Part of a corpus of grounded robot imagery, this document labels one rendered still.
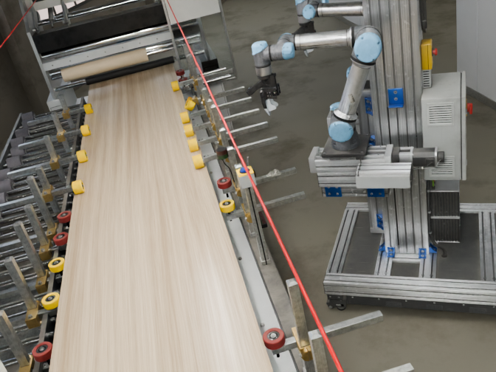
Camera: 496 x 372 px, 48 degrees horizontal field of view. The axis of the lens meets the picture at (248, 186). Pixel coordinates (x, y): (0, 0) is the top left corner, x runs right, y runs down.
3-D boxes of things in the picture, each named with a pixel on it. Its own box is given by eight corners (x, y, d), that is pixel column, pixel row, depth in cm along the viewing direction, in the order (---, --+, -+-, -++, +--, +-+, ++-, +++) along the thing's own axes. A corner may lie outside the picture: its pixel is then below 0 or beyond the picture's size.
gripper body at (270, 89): (277, 100, 267) (272, 76, 261) (260, 101, 271) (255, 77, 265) (280, 94, 273) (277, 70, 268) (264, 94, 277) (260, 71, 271)
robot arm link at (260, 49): (266, 43, 254) (249, 46, 257) (271, 67, 260) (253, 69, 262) (269, 38, 261) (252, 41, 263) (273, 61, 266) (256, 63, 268)
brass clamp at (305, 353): (307, 333, 214) (305, 323, 211) (318, 358, 202) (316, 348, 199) (291, 337, 213) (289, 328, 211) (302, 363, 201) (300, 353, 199)
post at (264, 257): (269, 257, 277) (251, 180, 255) (271, 263, 273) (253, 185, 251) (260, 260, 277) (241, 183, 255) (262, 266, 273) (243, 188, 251)
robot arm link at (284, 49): (294, 37, 262) (271, 40, 265) (291, 44, 252) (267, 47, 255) (297, 53, 265) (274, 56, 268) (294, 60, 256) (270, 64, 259)
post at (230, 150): (249, 218, 324) (232, 144, 301) (250, 221, 321) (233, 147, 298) (243, 219, 324) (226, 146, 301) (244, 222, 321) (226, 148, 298)
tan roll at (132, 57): (201, 45, 539) (198, 32, 532) (202, 48, 528) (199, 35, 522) (54, 83, 527) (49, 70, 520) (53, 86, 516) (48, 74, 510)
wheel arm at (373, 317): (380, 317, 213) (379, 308, 211) (384, 322, 210) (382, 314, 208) (271, 350, 209) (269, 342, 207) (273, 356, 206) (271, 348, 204)
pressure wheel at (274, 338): (281, 367, 204) (275, 345, 199) (263, 360, 209) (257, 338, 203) (292, 352, 209) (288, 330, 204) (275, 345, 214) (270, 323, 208)
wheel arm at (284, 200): (304, 196, 300) (302, 190, 298) (305, 199, 298) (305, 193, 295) (226, 218, 297) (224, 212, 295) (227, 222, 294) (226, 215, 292)
